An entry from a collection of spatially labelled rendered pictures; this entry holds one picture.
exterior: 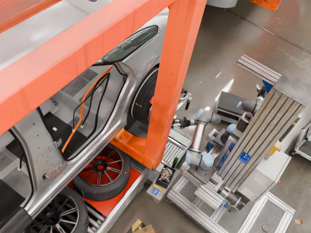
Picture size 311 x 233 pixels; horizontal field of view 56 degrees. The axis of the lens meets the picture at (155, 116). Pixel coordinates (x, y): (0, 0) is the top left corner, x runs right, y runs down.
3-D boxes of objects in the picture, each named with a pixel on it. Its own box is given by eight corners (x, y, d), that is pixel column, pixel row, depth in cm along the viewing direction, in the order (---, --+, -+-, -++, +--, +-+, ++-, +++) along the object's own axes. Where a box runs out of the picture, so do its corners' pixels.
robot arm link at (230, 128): (226, 128, 314) (230, 120, 303) (238, 133, 311) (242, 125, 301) (223, 136, 306) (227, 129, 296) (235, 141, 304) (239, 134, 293)
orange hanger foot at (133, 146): (114, 130, 342) (114, 112, 315) (150, 153, 328) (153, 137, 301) (104, 139, 333) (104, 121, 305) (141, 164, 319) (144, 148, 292)
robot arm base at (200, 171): (213, 169, 292) (215, 164, 284) (204, 179, 284) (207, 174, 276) (200, 160, 297) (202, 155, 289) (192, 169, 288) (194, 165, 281)
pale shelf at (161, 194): (167, 163, 334) (167, 162, 332) (179, 172, 330) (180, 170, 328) (146, 192, 310) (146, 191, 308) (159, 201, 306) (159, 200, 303)
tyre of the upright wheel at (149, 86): (149, 58, 308) (119, 112, 312) (168, 69, 302) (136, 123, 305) (163, 72, 371) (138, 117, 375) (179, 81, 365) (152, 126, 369)
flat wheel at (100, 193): (86, 142, 356) (85, 131, 337) (137, 159, 351) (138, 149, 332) (60, 190, 315) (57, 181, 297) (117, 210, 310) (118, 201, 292)
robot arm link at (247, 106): (239, 108, 266) (235, 109, 314) (251, 113, 264) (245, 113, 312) (245, 97, 265) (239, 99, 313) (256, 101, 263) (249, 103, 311)
